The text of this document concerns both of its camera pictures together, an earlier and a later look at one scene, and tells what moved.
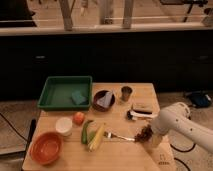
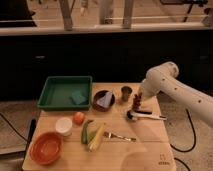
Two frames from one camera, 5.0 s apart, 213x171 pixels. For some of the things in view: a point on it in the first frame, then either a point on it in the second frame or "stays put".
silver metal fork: [111, 135] stays put
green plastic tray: [66, 93] stays put
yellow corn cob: [97, 139] stays put
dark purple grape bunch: [145, 134] -> [136, 101]
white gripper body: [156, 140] -> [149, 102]
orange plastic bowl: [46, 148] stays put
